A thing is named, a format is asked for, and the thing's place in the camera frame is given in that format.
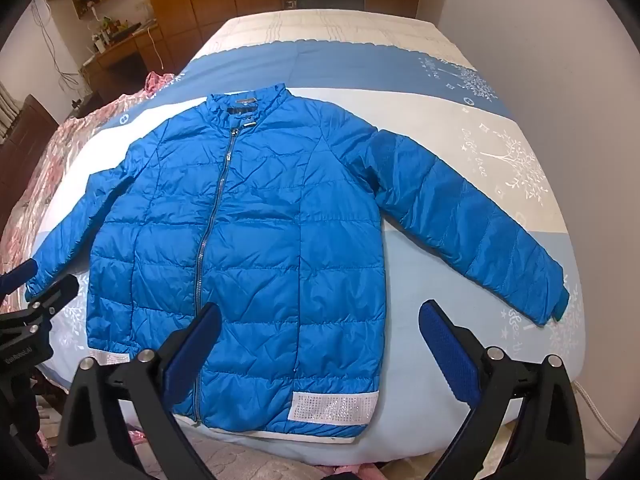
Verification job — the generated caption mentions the wall cables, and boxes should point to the wall cables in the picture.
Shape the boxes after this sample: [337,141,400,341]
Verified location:
[30,0,81,91]

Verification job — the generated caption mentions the blue puffer jacket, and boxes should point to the blue puffer jacket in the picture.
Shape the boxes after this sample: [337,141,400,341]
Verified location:
[26,82,571,442]

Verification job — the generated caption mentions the bed with blue striped sheet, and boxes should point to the bed with blue striped sheet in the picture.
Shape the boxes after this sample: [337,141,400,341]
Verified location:
[0,9,586,461]

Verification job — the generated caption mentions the pink floral quilt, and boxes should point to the pink floral quilt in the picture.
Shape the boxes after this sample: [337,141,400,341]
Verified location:
[0,71,181,281]

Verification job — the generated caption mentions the group of small bottles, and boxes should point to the group of small bottles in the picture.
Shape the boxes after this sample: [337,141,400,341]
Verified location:
[92,17,146,53]

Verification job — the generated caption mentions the dark wooden dresser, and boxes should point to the dark wooden dresser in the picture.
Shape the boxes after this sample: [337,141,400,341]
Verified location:
[0,94,60,233]

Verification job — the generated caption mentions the white cord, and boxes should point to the white cord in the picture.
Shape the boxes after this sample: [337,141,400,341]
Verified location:
[572,379,626,443]

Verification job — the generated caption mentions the wooden desk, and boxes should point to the wooden desk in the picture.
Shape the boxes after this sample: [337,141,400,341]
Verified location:
[80,20,171,106]

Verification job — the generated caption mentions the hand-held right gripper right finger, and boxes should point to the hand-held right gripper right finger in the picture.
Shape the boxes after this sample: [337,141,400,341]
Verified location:
[418,300,587,480]

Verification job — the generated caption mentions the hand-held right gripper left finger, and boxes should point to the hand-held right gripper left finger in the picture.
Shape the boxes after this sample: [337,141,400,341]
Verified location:
[56,302,222,480]

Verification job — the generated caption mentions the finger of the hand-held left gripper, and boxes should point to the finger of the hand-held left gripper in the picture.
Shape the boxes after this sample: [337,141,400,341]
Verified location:
[0,258,37,297]
[25,274,80,322]

